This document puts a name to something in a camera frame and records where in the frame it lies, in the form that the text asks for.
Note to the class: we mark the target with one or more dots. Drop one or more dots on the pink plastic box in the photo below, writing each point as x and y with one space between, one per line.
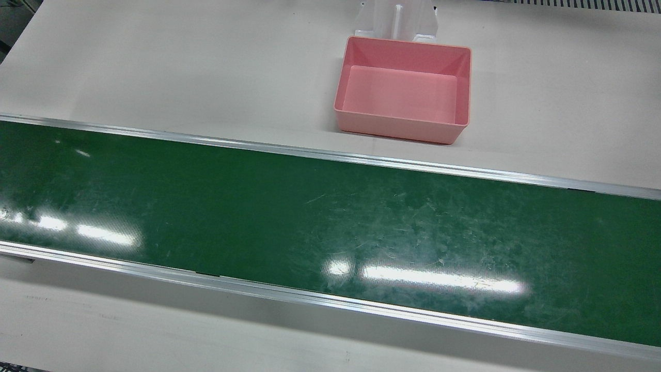
403 93

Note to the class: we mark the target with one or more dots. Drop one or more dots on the green conveyor belt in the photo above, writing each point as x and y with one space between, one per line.
310 222

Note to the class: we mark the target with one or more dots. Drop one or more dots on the white mounting bracket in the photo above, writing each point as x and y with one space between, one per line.
382 20

